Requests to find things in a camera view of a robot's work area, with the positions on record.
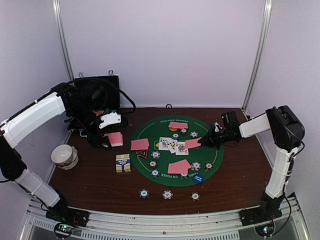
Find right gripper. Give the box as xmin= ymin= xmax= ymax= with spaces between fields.
xmin=198 ymin=126 xmax=232 ymax=150

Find red-backed card deck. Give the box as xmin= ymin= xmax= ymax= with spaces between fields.
xmin=104 ymin=132 xmax=123 ymax=147

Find face-up queen card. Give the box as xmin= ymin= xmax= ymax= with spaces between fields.
xmin=175 ymin=141 xmax=189 ymax=156

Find orange dealer button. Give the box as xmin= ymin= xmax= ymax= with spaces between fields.
xmin=169 ymin=127 xmax=178 ymax=132

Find dealt red card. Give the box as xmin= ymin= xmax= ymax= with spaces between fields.
xmin=175 ymin=159 xmax=192 ymax=174
xmin=134 ymin=144 xmax=149 ymax=151
xmin=130 ymin=138 xmax=150 ymax=151
xmin=167 ymin=163 xmax=190 ymax=174
xmin=168 ymin=121 xmax=189 ymax=129

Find face-up spot card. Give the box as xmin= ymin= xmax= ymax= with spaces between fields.
xmin=166 ymin=139 xmax=178 ymax=154

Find blue small blind button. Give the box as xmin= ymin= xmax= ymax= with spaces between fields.
xmin=192 ymin=173 xmax=205 ymax=184

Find face-up king card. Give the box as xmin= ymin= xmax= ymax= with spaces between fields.
xmin=158 ymin=137 xmax=171 ymax=151

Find green chip mat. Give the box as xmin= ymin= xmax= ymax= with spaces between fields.
xmin=150 ymin=169 xmax=161 ymax=178
xmin=180 ymin=173 xmax=189 ymax=180

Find red black chip stack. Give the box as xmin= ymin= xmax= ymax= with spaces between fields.
xmin=190 ymin=192 xmax=201 ymax=201

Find green chip stack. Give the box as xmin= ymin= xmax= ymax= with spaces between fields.
xmin=139 ymin=189 xmax=150 ymax=198

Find blue white chip stack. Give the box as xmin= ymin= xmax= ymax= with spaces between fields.
xmin=162 ymin=190 xmax=173 ymax=200

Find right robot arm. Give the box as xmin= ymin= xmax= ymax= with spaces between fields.
xmin=198 ymin=105 xmax=305 ymax=223

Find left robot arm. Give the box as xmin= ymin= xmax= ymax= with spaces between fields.
xmin=0 ymin=76 xmax=136 ymax=222

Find card deck in case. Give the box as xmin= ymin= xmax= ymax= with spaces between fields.
xmin=93 ymin=110 xmax=104 ymax=116

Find scalloped white bowl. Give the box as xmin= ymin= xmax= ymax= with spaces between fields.
xmin=55 ymin=146 xmax=79 ymax=171

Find teal chips in case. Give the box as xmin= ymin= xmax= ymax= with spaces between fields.
xmin=104 ymin=108 xmax=118 ymax=114

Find gold card box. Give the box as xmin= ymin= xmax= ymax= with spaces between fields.
xmin=115 ymin=153 xmax=131 ymax=173

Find white ceramic bowl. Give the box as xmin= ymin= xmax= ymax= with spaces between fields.
xmin=51 ymin=144 xmax=73 ymax=164

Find black poker case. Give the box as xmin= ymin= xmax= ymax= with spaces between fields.
xmin=74 ymin=76 xmax=121 ymax=128

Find triangular all-in marker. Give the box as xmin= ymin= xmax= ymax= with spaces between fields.
xmin=135 ymin=149 xmax=148 ymax=160

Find round green poker mat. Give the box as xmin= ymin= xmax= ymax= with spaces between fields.
xmin=130 ymin=115 xmax=224 ymax=187

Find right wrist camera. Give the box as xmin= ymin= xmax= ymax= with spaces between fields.
xmin=221 ymin=111 xmax=240 ymax=130

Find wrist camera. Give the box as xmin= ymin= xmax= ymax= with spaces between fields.
xmin=98 ymin=112 xmax=122 ymax=129
xmin=221 ymin=111 xmax=240 ymax=130

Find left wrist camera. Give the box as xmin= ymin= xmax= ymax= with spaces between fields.
xmin=98 ymin=112 xmax=122 ymax=129

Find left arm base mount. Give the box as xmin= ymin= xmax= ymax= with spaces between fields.
xmin=45 ymin=208 xmax=90 ymax=227

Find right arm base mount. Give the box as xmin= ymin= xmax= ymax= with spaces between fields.
xmin=238 ymin=207 xmax=283 ymax=226

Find aluminium front rail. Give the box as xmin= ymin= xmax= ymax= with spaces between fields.
xmin=19 ymin=192 xmax=313 ymax=240

